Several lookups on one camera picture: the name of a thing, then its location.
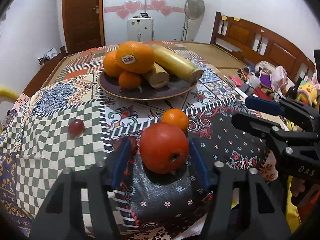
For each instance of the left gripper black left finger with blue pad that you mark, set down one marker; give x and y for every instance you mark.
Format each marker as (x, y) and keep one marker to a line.
(60, 215)

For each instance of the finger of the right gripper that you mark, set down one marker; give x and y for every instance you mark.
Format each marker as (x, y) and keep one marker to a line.
(301, 115)
(276, 139)

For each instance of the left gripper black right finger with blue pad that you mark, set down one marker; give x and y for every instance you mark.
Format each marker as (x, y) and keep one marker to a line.
(242, 207)

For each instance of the red tomato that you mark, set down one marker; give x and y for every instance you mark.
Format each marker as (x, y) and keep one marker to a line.
(163, 148)

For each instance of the small mandarin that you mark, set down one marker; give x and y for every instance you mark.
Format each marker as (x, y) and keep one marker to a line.
(129, 80)
(176, 117)

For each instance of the dark purple plate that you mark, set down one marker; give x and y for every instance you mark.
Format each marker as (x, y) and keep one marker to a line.
(175, 87)

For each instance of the large orange with stem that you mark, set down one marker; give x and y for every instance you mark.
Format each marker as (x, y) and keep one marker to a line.
(111, 68)

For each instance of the large orange Dole sticker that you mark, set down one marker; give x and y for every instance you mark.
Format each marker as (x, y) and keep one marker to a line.
(135, 57)

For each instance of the yellow plush toy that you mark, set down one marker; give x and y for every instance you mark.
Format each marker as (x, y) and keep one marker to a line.
(308, 91)

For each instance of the pile of clutter on bed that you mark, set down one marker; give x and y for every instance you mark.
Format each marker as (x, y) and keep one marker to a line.
(269, 81)

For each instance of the wooden bed headboard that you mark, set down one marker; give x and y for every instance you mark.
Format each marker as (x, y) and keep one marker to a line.
(252, 43)

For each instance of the patchwork tablecloth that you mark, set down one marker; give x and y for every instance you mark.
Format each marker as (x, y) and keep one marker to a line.
(36, 147)

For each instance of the striped patchwork bed quilt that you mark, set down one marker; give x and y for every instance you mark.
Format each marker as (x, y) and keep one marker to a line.
(78, 61)

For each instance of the standing electric fan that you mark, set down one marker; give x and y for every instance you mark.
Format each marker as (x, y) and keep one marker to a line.
(193, 10)

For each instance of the clothes pile by door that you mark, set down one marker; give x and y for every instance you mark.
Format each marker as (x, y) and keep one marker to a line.
(51, 53)

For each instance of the sliding wardrobe with hearts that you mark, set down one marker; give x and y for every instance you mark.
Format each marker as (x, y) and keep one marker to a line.
(168, 18)

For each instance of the white cabinet appliance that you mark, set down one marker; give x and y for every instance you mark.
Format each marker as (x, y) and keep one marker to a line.
(140, 28)

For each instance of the brown wooden door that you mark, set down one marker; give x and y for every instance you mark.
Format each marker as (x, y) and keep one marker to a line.
(81, 24)

